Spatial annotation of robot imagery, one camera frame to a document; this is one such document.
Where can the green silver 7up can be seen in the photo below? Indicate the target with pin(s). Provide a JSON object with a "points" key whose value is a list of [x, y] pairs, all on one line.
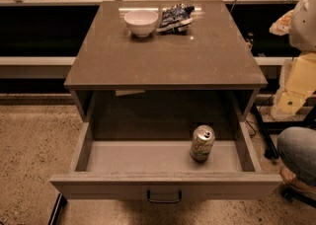
{"points": [[202, 143]]}

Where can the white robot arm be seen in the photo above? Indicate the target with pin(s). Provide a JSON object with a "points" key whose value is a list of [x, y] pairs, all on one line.
{"points": [[297, 80]]}

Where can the brown counter cabinet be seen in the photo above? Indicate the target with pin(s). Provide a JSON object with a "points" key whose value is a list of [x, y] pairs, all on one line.
{"points": [[212, 55]]}

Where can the open grey top drawer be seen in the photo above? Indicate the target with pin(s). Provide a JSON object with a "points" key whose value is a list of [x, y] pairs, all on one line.
{"points": [[129, 145]]}

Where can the white ceramic bowl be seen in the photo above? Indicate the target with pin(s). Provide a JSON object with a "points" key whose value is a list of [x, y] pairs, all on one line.
{"points": [[141, 22]]}

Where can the blue crumpled chip bag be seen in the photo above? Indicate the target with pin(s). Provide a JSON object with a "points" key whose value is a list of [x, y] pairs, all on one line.
{"points": [[176, 20]]}

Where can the black stand leg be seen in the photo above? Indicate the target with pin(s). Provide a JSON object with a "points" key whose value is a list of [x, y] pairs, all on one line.
{"points": [[271, 151]]}

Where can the person leg in jeans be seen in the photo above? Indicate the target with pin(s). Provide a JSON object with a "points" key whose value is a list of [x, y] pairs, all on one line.
{"points": [[297, 149]]}

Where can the brown shoe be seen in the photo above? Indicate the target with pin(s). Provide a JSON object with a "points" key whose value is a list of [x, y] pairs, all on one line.
{"points": [[294, 182]]}

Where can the black drawer handle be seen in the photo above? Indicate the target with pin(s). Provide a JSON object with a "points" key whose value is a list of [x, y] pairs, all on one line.
{"points": [[164, 198]]}

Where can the black floor frame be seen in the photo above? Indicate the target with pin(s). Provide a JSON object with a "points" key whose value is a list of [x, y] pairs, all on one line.
{"points": [[60, 203]]}

